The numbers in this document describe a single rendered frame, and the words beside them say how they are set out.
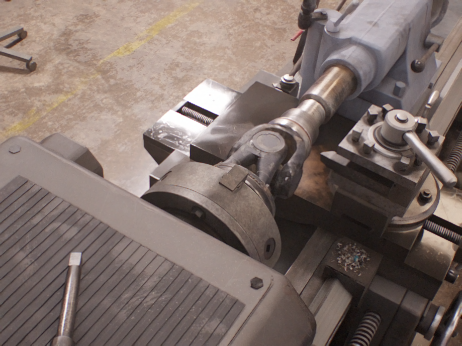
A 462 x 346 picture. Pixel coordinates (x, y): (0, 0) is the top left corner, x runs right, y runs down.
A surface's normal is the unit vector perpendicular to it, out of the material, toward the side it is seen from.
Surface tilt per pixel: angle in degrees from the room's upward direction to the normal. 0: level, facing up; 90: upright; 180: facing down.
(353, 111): 90
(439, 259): 0
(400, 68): 90
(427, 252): 0
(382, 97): 90
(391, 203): 90
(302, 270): 0
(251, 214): 38
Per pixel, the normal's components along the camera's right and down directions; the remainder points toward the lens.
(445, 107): 0.57, -0.33
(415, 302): 0.08, -0.70
